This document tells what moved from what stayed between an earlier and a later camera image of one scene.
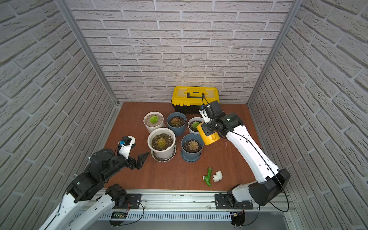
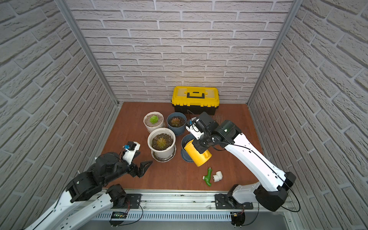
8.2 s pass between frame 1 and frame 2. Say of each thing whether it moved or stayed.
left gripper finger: moved
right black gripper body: moved
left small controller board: stayed
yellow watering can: moved
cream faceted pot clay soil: stayed
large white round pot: stayed
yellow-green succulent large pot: stayed
